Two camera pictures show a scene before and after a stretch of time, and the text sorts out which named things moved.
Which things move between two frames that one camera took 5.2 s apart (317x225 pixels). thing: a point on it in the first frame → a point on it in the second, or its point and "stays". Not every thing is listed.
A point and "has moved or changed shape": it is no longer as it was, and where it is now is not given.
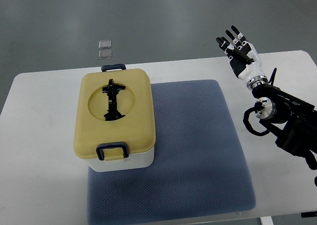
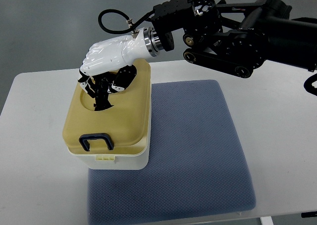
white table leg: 266,220 stays
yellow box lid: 136,128 has moved or changed shape
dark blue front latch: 100,147 → 83,140
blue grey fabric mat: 197,170 stays
